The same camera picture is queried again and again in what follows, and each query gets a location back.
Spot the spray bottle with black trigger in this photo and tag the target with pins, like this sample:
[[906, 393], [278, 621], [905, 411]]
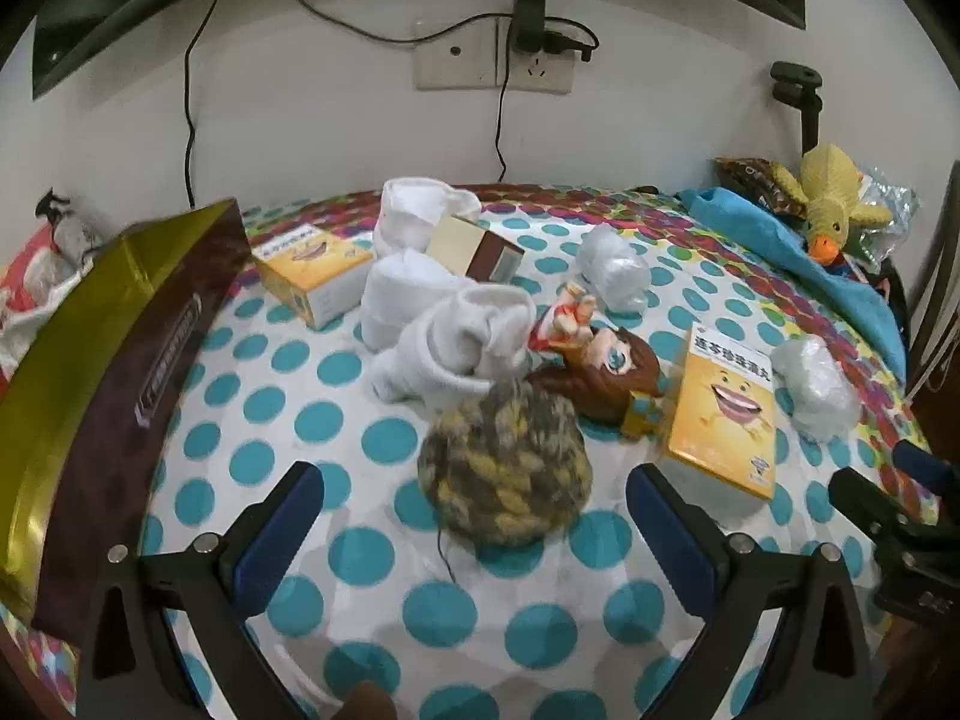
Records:
[[67, 232]]

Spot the white towel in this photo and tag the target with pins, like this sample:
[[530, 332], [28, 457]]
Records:
[[450, 345], [405, 300], [416, 210]]

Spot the yellow grey yarn ball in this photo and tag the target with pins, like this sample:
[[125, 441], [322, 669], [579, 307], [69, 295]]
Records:
[[502, 465]]

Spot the yellow smiling-face box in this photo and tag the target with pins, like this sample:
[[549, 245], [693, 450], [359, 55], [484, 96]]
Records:
[[724, 405], [311, 270]]

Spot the brown-haired doll toy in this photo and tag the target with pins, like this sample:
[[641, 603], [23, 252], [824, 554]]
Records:
[[607, 375]]

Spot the blue cloth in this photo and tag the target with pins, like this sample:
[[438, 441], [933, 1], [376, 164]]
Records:
[[817, 277]]

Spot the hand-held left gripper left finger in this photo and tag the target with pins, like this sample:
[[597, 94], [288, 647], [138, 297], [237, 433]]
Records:
[[277, 540]]

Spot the brown and cream box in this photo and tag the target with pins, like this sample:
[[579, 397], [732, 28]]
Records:
[[469, 247]]

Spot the brown snack bag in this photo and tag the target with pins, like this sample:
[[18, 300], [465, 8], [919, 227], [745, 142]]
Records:
[[757, 180]]

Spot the polka dot tablecloth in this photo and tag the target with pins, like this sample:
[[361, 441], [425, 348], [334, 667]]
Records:
[[322, 367]]

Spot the yellow duck plush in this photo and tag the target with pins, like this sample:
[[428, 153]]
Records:
[[825, 187]]

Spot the black plug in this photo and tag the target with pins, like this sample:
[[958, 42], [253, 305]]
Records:
[[559, 41]]

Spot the black power adapter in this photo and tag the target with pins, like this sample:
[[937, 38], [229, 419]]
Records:
[[529, 19]]

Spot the plastic-wrapped white bundle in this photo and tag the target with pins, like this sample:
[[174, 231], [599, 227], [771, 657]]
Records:
[[615, 266], [814, 386]]

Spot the gold tin box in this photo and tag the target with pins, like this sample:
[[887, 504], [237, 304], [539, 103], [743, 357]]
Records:
[[97, 405]]

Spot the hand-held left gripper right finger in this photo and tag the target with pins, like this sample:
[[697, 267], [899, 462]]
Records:
[[671, 540]]

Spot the red gift bag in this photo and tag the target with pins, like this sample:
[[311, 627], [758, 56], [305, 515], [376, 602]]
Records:
[[22, 277]]

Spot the clear plastic bag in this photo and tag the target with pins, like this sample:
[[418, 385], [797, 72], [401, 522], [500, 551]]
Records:
[[892, 202]]

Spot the white power outlet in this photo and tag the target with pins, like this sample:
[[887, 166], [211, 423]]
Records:
[[536, 75]]

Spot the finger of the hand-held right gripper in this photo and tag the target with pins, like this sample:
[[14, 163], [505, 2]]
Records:
[[926, 465], [862, 499]]

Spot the white plastic bag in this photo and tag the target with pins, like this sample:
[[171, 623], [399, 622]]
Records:
[[37, 330]]

